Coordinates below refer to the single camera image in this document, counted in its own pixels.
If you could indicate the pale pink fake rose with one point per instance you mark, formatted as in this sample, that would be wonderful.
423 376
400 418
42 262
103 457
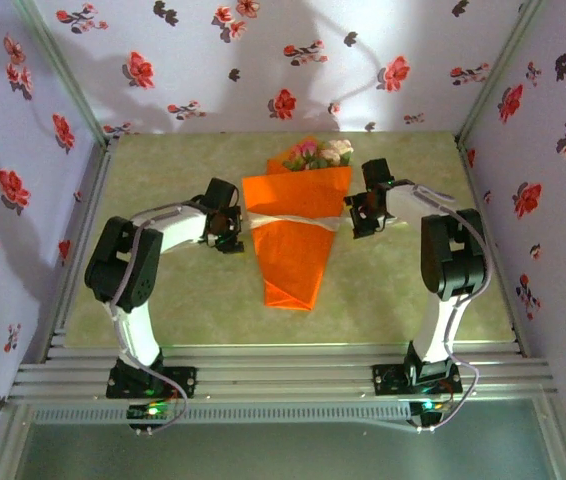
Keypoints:
343 146

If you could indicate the orange wrapping paper sheet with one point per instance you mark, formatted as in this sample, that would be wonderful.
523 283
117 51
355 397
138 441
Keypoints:
293 270

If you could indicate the translucent white ribbon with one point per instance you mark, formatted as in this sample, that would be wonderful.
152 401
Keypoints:
293 220

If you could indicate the magenta fake rose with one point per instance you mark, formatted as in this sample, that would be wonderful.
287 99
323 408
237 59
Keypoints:
307 147

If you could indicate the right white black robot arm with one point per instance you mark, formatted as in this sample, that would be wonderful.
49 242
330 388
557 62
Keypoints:
455 255

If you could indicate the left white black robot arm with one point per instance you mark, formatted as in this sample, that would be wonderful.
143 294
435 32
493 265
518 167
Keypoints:
123 265

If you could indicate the left controller board with LED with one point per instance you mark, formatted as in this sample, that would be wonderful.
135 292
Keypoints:
150 412

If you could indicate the aluminium front frame rail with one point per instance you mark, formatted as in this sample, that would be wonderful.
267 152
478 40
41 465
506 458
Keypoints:
263 372

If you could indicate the aluminium side rail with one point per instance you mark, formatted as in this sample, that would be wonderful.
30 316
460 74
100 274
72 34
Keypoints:
94 200

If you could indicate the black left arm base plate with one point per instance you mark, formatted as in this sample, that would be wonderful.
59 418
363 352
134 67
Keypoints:
185 382

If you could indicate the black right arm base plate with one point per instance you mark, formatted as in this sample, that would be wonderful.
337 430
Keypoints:
388 380

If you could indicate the aluminium corner post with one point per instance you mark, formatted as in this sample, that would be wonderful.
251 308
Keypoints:
63 75
500 65

